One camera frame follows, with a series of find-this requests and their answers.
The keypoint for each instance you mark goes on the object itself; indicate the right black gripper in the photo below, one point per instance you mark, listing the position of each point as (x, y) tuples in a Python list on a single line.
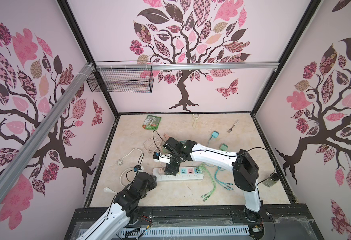
[(170, 169)]

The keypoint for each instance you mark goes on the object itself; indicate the green charger plug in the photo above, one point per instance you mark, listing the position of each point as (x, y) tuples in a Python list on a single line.
[(223, 147)]

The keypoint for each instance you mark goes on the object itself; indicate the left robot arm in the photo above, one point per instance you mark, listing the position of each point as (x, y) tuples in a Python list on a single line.
[(123, 209)]

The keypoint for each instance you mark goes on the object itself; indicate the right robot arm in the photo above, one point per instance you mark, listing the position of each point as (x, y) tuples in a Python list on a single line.
[(244, 169)]

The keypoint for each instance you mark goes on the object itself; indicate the teal charger plug far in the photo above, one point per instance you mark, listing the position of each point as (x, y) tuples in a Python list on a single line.
[(213, 136)]

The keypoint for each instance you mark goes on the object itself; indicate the white multicolour power strip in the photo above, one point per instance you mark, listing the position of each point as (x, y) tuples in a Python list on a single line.
[(185, 174)]

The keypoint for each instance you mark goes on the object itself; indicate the cream vegetable peeler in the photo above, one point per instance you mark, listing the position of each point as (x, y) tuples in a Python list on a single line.
[(195, 118)]

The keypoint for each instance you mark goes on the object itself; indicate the green snack packet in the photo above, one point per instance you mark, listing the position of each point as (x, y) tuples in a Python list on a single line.
[(151, 122)]

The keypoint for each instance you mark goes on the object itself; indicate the metal fork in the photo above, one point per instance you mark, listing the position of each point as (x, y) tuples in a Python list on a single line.
[(231, 128)]

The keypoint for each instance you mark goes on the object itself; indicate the glass jar black lid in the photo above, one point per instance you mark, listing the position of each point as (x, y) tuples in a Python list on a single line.
[(272, 180)]

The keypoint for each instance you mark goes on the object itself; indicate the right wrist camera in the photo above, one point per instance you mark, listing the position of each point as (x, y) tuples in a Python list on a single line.
[(162, 158)]

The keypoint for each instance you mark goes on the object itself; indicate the black front base frame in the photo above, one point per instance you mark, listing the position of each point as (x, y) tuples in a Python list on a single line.
[(275, 222)]

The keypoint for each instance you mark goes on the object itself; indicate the black wire basket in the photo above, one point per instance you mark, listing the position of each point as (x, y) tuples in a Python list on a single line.
[(122, 77)]

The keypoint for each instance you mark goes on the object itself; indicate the white vented cable duct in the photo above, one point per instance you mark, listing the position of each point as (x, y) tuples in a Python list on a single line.
[(172, 232)]

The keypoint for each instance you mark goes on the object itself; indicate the back aluminium rail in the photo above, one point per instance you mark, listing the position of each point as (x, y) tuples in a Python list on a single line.
[(203, 66)]

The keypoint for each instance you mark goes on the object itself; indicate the aluminium rail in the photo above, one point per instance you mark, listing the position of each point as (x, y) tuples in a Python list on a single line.
[(203, 66), (25, 154)]

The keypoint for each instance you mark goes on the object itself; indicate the left aluminium rail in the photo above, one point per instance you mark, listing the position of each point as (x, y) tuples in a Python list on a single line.
[(25, 154)]

